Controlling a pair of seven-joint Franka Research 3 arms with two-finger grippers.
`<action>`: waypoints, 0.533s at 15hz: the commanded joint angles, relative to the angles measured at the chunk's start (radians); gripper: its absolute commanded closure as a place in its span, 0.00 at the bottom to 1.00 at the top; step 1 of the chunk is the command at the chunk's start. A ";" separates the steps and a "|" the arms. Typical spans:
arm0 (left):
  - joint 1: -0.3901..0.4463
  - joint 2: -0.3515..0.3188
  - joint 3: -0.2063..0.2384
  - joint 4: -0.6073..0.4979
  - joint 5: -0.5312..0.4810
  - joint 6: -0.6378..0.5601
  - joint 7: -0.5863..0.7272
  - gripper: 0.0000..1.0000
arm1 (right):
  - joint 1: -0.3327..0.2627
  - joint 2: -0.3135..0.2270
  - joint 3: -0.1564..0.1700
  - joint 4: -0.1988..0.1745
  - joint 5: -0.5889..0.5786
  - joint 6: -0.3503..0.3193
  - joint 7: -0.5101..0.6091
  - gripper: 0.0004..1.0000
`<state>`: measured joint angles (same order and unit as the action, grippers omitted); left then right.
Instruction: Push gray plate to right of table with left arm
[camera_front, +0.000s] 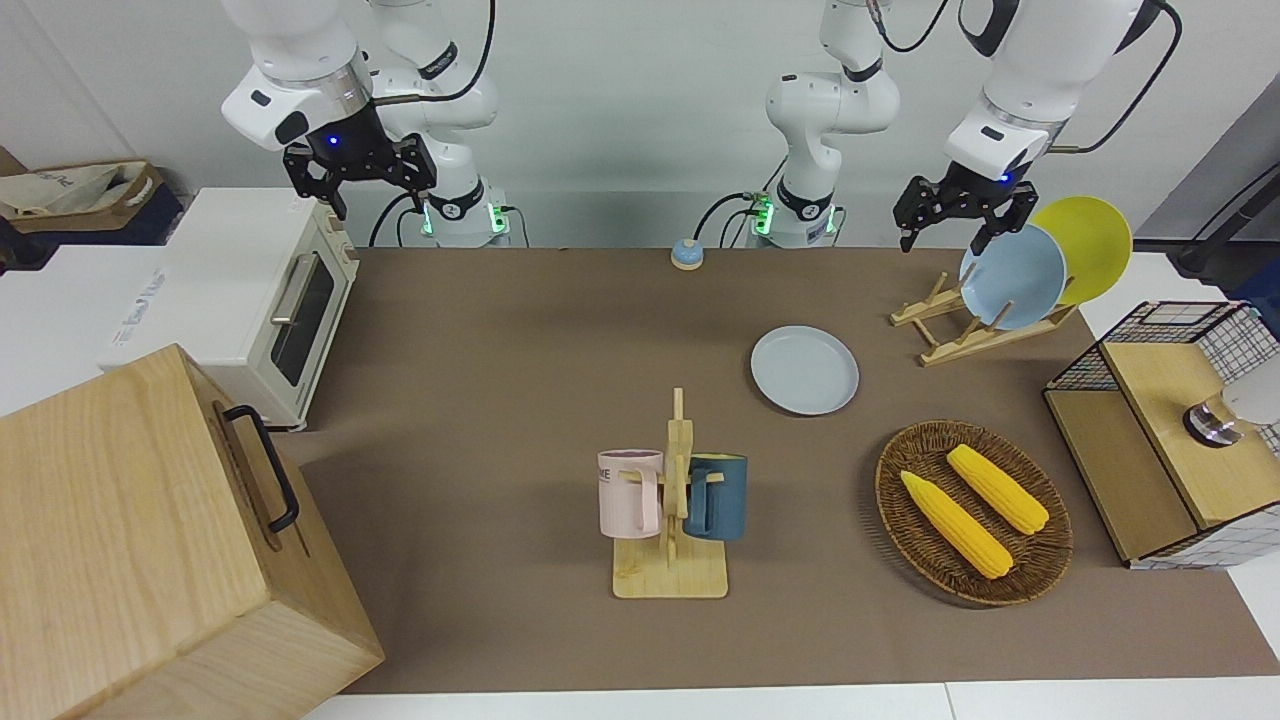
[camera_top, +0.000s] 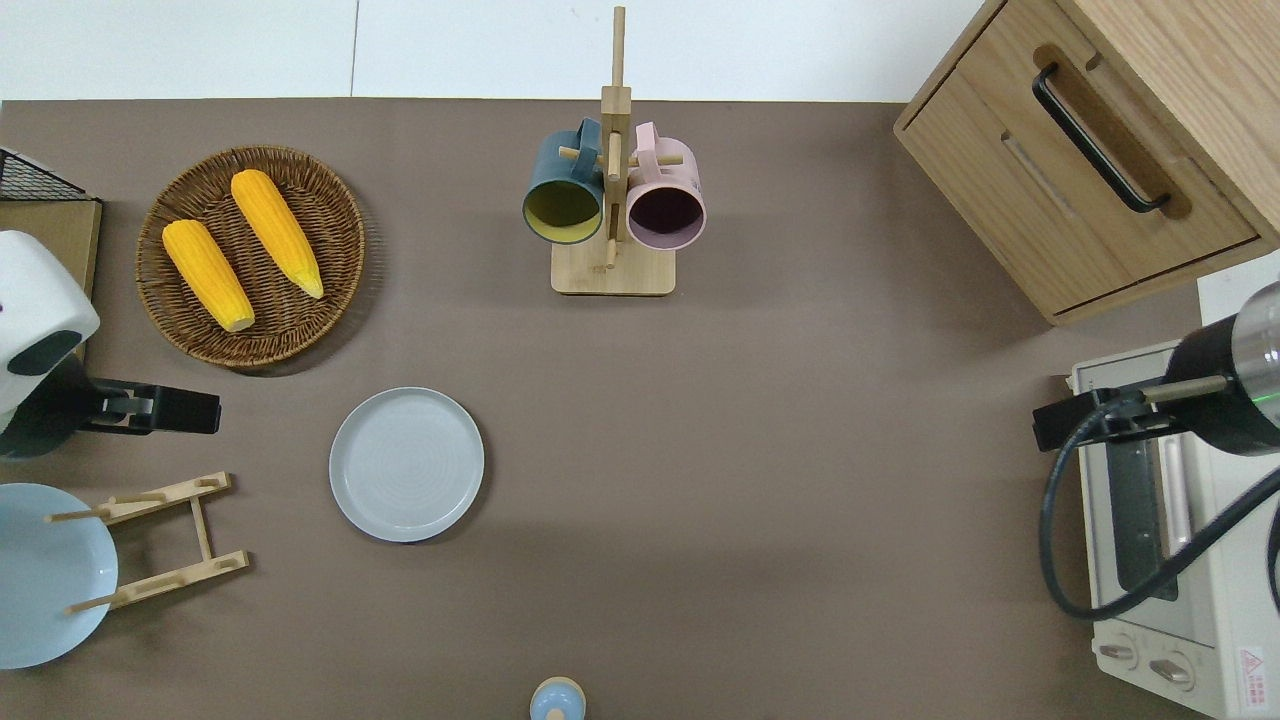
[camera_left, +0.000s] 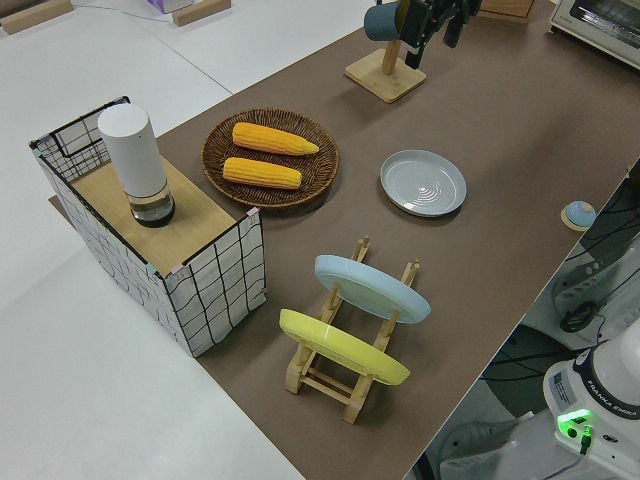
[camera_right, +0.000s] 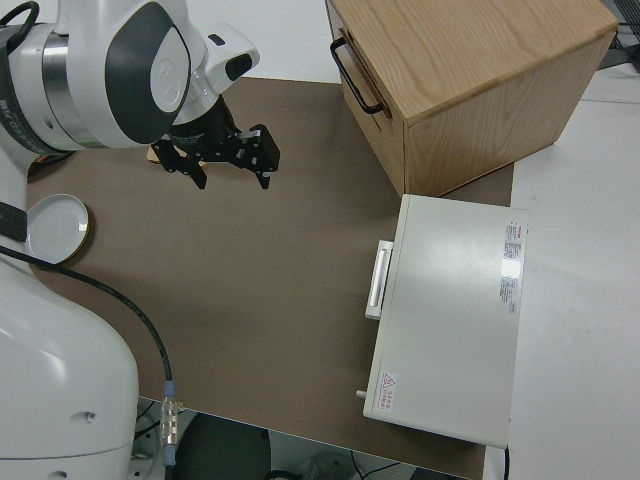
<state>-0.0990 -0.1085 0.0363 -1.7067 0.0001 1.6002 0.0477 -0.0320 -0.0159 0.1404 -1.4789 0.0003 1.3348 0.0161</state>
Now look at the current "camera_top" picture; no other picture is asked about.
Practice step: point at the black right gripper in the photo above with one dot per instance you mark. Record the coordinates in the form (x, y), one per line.
(1075, 420)

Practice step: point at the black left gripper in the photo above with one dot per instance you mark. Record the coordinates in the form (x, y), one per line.
(170, 411)

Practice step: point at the gray round plate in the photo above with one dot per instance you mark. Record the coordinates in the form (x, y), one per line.
(406, 465)

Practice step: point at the wooden plate rack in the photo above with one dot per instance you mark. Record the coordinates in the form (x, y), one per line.
(200, 530)

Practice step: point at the light blue plate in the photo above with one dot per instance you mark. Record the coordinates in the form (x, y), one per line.
(45, 590)

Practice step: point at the round wicker basket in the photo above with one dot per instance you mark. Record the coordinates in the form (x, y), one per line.
(250, 330)

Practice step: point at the yellow corn cob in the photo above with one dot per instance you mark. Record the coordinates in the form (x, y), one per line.
(208, 275)
(277, 232)

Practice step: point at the wooden board shelf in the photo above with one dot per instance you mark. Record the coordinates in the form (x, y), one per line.
(60, 225)

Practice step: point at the white toaster oven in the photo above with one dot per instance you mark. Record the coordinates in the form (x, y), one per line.
(1230, 600)

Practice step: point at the wooden drawer cabinet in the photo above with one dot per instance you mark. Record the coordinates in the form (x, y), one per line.
(1000, 170)

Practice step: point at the teal mug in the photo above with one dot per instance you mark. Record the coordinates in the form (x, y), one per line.
(560, 175)

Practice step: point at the wooden mug tree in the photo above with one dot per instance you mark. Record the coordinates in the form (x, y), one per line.
(612, 272)

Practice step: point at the pink mug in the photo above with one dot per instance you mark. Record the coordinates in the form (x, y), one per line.
(668, 180)

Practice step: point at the blue call bell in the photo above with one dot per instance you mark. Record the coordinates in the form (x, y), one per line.
(557, 702)

